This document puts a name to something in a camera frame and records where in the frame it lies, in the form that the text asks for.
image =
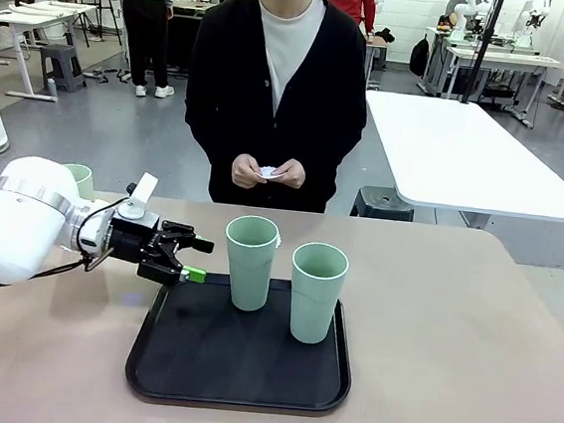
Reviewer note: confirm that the white wrist camera on mount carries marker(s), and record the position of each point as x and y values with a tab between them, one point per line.
145	187

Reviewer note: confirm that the white scalloped paper coaster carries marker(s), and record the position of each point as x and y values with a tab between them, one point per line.
271	172

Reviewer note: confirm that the person's right hand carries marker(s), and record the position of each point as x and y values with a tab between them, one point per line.
245	172

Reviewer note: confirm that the long white workbench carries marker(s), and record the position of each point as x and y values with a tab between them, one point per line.
501	58

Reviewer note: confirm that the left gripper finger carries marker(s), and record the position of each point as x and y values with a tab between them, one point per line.
195	275
201	246

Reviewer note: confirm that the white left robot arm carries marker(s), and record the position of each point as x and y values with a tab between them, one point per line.
25	227

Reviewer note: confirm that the person in black cardigan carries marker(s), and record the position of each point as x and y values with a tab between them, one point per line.
229	81

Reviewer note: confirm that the white desk with metal legs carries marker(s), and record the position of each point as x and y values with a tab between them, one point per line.
28	17

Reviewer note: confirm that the black vertical pole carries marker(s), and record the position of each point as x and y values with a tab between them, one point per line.
485	46

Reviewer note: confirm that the small grey bottle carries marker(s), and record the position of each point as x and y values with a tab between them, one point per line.
51	86

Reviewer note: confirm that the black backpack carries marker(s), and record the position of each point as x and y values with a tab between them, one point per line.
420	55

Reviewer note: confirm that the person in grey hoodie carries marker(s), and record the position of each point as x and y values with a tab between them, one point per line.
146	33

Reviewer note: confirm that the large white table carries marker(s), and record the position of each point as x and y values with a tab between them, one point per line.
468	149

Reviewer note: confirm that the black plastic serving tray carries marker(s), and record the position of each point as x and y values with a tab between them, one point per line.
228	356

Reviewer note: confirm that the green plastic cup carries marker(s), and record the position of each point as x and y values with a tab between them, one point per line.
84	185
313	309
248	278

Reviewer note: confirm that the black plastic stool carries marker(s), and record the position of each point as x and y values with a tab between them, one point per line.
382	203

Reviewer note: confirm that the person's left hand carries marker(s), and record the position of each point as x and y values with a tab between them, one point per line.
295	173

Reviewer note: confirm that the grey plastic stool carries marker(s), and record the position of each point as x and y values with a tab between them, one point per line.
62	64

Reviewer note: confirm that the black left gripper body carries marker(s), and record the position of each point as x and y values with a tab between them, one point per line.
131	242

